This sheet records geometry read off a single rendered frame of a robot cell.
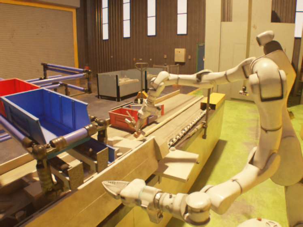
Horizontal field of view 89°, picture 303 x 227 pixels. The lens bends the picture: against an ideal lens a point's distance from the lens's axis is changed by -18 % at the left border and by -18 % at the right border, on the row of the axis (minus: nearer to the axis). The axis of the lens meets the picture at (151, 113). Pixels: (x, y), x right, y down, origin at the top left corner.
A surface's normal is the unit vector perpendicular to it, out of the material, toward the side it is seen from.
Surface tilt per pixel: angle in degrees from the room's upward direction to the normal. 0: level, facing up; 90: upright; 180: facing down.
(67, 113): 88
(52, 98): 88
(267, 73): 65
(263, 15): 90
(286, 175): 90
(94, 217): 80
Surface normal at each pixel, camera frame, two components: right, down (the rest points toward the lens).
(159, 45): -0.52, 0.26
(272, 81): -0.51, 0.00
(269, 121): -0.54, 0.53
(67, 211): 0.84, 0.00
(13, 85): 0.85, 0.22
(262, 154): -0.83, -0.16
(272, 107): -0.35, 0.58
